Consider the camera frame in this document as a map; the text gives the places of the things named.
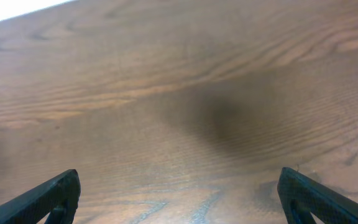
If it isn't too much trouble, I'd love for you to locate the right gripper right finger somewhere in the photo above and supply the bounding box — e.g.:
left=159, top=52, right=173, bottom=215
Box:
left=277, top=167, right=358, bottom=224

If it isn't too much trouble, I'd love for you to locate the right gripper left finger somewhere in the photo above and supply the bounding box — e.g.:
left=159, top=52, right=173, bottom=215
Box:
left=0, top=169, right=81, bottom=224

